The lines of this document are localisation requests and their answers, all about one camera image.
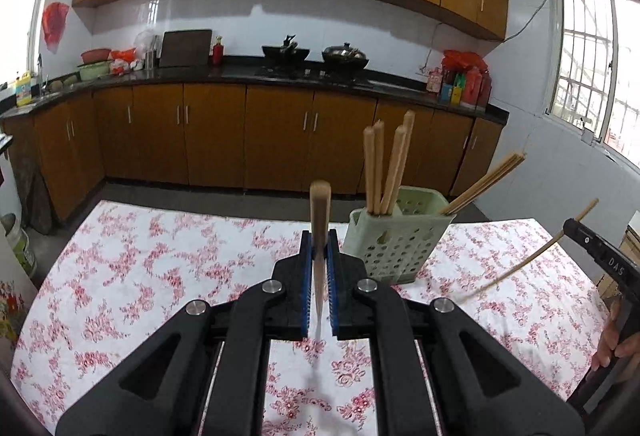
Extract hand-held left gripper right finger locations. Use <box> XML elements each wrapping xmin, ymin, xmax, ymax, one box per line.
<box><xmin>325</xmin><ymin>230</ymin><xmax>586</xmax><ymax>436</ymax></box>

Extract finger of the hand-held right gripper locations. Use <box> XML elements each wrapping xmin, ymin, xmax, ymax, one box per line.
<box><xmin>562</xmin><ymin>217</ymin><xmax>640</xmax><ymax>305</ymax></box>

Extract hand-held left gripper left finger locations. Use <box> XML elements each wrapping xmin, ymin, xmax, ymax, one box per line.
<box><xmin>55</xmin><ymin>231</ymin><xmax>313</xmax><ymax>436</ymax></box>

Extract wooden chopstick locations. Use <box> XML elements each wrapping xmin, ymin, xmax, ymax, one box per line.
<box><xmin>363</xmin><ymin>126</ymin><xmax>376</xmax><ymax>215</ymax></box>
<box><xmin>445</xmin><ymin>157</ymin><xmax>527</xmax><ymax>217</ymax></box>
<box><xmin>309</xmin><ymin>182</ymin><xmax>332</xmax><ymax>332</ymax></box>
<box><xmin>455</xmin><ymin>198</ymin><xmax>600</xmax><ymax>304</ymax></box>
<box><xmin>373</xmin><ymin>120</ymin><xmax>386</xmax><ymax>215</ymax></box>
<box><xmin>400</xmin><ymin>110</ymin><xmax>417</xmax><ymax>189</ymax></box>
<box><xmin>444</xmin><ymin>154</ymin><xmax>525</xmax><ymax>215</ymax></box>
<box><xmin>380</xmin><ymin>125</ymin><xmax>408</xmax><ymax>215</ymax></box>
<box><xmin>442</xmin><ymin>152</ymin><xmax>521</xmax><ymax>213</ymax></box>

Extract green perforated utensil holder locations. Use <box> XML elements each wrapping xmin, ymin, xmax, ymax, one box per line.
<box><xmin>342</xmin><ymin>186</ymin><xmax>457</xmax><ymax>287</ymax></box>

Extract person's right hand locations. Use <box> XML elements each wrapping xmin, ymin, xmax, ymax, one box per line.
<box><xmin>591</xmin><ymin>300</ymin><xmax>628</xmax><ymax>371</ymax></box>

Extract red floral tablecloth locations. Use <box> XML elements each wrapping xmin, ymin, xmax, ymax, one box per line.
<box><xmin>10</xmin><ymin>200</ymin><xmax>613</xmax><ymax>436</ymax></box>

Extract brown lower kitchen cabinets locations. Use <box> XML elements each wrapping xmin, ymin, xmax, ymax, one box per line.
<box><xmin>0</xmin><ymin>80</ymin><xmax>506</xmax><ymax>237</ymax></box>

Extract barred window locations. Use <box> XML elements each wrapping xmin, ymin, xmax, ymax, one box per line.
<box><xmin>547</xmin><ymin>0</ymin><xmax>640</xmax><ymax>167</ymax></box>

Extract dark red sauce bottle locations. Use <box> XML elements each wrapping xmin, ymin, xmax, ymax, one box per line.
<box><xmin>479</xmin><ymin>70</ymin><xmax>494</xmax><ymax>109</ymax></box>

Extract large red sauce bottle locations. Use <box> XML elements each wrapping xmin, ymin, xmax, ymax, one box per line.
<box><xmin>462</xmin><ymin>68</ymin><xmax>482</xmax><ymax>106</ymax></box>

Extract black gas stove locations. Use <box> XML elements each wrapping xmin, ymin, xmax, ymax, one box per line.
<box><xmin>255</xmin><ymin>64</ymin><xmax>332</xmax><ymax>79</ymax></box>

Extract black kitchen countertop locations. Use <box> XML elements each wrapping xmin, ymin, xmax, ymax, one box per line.
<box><xmin>0</xmin><ymin>56</ymin><xmax>511</xmax><ymax>124</ymax></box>

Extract black wok with lid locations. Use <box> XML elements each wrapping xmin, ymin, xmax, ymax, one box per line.
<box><xmin>321</xmin><ymin>42</ymin><xmax>370</xmax><ymax>69</ymax></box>

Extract dark cutting board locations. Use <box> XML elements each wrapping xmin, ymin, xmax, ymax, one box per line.
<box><xmin>159</xmin><ymin>30</ymin><xmax>213</xmax><ymax>67</ymax></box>

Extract red and white plastic bag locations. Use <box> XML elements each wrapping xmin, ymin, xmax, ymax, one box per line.
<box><xmin>110</xmin><ymin>48</ymin><xmax>146</xmax><ymax>75</ymax></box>

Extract white and green bucket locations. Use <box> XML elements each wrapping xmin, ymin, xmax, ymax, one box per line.
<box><xmin>0</xmin><ymin>213</ymin><xmax>38</xmax><ymax>277</ymax></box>

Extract clear plastic bag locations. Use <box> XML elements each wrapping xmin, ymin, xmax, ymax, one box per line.
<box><xmin>135</xmin><ymin>30</ymin><xmax>161</xmax><ymax>66</ymax></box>

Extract yellow detergent bottle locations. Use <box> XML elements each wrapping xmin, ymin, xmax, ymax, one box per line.
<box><xmin>16</xmin><ymin>72</ymin><xmax>33</xmax><ymax>107</ymax></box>

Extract bright side window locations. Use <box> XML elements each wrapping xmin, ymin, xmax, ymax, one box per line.
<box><xmin>0</xmin><ymin>0</ymin><xmax>63</xmax><ymax>86</ymax></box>

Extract black wok with handle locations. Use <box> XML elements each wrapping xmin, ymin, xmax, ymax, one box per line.
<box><xmin>261</xmin><ymin>34</ymin><xmax>311</xmax><ymax>62</ymax></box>

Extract black wall cable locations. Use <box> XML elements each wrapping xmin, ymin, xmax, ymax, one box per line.
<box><xmin>502</xmin><ymin>0</ymin><xmax>557</xmax><ymax>41</ymax></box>

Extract red wall ornament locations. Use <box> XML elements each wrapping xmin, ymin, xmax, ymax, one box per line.
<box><xmin>42</xmin><ymin>2</ymin><xmax>71</xmax><ymax>52</ymax></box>

